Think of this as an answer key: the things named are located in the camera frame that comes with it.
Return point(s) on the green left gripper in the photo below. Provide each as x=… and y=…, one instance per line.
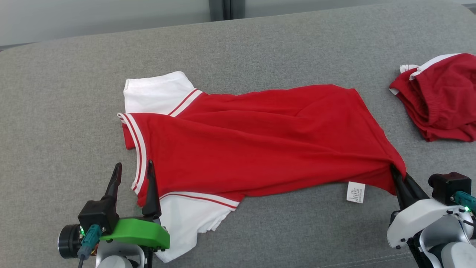
x=141, y=232

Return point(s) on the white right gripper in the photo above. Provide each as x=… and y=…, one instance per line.
x=412, y=219

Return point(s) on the red basketball shorts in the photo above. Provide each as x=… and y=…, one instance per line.
x=442, y=100

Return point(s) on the red and white jersey shirt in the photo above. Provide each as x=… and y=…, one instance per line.
x=260, y=141

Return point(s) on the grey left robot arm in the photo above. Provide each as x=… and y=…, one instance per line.
x=68, y=242

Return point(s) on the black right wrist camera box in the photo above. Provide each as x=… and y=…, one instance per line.
x=448, y=188

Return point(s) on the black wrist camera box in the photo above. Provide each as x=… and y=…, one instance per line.
x=448, y=188
x=98, y=216

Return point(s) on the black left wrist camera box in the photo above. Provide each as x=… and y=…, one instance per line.
x=98, y=216

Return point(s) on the grey partition post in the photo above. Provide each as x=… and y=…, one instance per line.
x=227, y=9

